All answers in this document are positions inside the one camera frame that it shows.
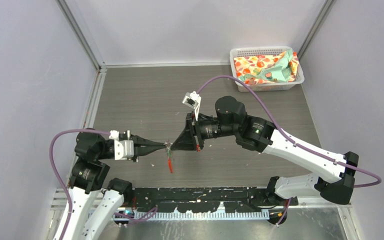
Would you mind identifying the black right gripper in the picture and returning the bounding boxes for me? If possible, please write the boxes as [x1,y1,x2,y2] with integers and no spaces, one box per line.
[171,110,238,151]

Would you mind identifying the green key tag key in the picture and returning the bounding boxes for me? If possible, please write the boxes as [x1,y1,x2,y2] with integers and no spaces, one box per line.
[166,149,173,159]

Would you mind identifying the red key tag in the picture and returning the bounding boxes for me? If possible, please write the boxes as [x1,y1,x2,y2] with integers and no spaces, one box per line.
[167,157,174,174]

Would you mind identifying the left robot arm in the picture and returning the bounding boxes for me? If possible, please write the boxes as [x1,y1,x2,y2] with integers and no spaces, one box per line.
[49,128,168,240]

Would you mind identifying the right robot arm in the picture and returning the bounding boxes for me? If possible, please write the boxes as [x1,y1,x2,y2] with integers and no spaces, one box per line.
[170,92,359,205]

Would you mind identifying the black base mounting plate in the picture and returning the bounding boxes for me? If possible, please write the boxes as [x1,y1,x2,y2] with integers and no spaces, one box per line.
[123,186,286,213]

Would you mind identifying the colourful patterned cloth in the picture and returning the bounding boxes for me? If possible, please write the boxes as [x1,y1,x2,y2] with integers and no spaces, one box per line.
[233,50,300,86]

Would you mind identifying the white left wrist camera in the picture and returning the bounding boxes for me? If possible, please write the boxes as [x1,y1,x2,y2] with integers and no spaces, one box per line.
[109,130,135,161]

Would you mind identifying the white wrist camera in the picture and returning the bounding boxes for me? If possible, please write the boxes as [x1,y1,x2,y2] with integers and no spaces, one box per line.
[182,91,202,121]
[109,130,135,161]

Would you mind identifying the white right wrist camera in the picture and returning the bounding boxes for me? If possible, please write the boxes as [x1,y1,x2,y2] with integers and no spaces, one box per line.
[182,91,202,121]

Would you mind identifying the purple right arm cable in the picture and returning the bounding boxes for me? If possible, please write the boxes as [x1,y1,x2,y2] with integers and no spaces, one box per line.
[196,75,383,227]

